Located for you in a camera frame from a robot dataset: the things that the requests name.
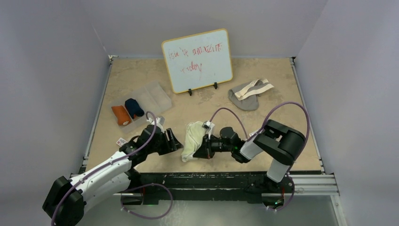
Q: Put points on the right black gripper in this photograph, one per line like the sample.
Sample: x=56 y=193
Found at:
x=205 y=150

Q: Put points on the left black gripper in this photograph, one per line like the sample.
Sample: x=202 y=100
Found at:
x=171 y=145

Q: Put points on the pale yellow underwear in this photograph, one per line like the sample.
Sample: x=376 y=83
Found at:
x=193 y=140

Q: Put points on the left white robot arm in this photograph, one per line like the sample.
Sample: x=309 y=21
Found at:
x=69 y=199

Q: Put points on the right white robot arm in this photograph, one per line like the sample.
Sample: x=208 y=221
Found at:
x=284 y=144

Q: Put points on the orange rolled underwear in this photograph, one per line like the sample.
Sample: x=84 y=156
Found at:
x=122 y=115

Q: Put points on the navy rolled underwear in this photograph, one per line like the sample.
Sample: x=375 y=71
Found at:
x=133 y=108

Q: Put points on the grey underwear with beige band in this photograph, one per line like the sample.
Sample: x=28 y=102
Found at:
x=244 y=96

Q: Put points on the small red white tag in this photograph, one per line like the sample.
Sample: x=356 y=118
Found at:
x=120 y=142

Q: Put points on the clear plastic divided tray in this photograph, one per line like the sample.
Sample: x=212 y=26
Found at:
x=151 y=97

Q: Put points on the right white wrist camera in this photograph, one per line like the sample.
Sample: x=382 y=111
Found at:
x=209 y=127

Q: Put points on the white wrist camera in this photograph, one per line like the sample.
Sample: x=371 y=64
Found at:
x=209 y=127
x=159 y=121

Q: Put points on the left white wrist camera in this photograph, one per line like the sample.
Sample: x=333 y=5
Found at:
x=159 y=121

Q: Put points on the aluminium frame rail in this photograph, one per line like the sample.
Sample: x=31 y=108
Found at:
x=306 y=183

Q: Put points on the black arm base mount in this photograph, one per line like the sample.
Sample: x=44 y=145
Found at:
x=253 y=187

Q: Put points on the whiteboard with yellow frame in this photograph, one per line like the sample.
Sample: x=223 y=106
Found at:
x=198 y=61

